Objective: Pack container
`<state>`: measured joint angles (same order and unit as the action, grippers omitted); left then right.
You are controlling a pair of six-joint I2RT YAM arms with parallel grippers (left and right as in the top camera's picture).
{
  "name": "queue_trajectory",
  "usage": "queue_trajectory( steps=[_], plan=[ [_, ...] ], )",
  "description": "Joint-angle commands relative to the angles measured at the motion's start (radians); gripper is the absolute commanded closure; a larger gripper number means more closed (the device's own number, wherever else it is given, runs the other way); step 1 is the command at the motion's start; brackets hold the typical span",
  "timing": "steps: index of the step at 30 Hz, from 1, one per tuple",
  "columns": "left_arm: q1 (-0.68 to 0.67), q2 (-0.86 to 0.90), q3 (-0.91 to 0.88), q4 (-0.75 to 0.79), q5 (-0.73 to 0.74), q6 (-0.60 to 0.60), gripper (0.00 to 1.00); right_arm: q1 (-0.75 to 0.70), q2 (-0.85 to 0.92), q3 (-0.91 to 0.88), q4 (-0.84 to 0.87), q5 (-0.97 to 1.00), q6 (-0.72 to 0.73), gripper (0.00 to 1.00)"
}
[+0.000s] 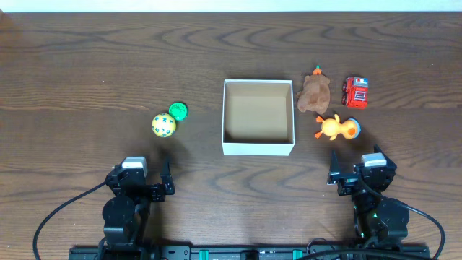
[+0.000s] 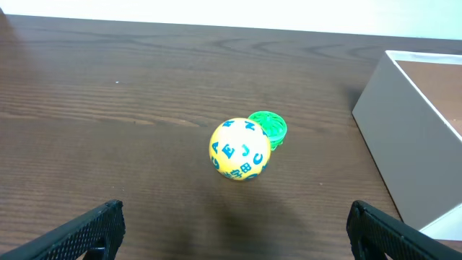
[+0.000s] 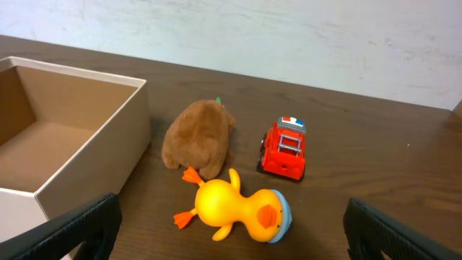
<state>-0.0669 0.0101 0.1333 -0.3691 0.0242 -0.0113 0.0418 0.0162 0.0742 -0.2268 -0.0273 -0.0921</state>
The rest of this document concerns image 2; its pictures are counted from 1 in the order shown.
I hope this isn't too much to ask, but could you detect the green lattice plastic ball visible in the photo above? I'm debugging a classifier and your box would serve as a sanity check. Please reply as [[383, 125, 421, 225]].
[[248, 110, 288, 151]]

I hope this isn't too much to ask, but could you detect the white cardboard box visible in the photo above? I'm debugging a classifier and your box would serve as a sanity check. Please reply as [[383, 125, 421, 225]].
[[352, 51, 461, 241]]

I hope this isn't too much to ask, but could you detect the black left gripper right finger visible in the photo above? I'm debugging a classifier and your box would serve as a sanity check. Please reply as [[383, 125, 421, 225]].
[[346, 200, 461, 260]]

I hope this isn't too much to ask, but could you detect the yellow ball with blue letters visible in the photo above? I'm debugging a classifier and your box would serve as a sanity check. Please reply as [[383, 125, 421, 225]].
[[208, 118, 271, 181]]

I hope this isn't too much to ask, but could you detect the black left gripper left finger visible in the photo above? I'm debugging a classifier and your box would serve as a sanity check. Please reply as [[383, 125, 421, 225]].
[[1, 199, 126, 260]]

